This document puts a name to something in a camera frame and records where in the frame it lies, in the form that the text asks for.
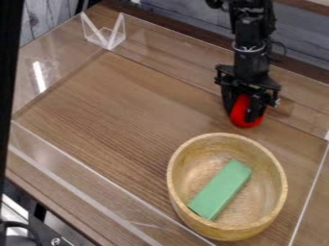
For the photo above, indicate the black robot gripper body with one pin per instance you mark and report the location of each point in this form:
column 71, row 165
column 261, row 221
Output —
column 247, row 74

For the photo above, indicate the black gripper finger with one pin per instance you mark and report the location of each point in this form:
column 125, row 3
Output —
column 228, row 94
column 258, row 101

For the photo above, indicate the red plush radish toy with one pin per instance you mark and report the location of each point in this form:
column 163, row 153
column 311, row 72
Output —
column 239, row 112

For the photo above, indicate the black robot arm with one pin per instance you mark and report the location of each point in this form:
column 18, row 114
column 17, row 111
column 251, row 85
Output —
column 251, row 20

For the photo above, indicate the oval wooden bowl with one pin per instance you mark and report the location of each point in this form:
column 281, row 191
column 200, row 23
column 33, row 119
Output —
column 255, row 206

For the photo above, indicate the green rectangular block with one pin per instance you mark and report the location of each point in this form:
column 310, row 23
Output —
column 215, row 195

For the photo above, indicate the clear acrylic enclosure walls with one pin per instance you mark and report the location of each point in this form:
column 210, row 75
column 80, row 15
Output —
column 103, row 114

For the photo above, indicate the clear acrylic corner bracket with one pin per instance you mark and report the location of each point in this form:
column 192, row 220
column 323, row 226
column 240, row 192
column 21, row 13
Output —
column 104, row 37

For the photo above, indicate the black vertical post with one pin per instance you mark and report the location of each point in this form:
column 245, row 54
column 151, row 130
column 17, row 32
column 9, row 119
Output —
column 10, row 15

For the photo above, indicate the black metal table frame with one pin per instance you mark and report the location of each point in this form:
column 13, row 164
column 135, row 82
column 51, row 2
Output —
column 48, row 236

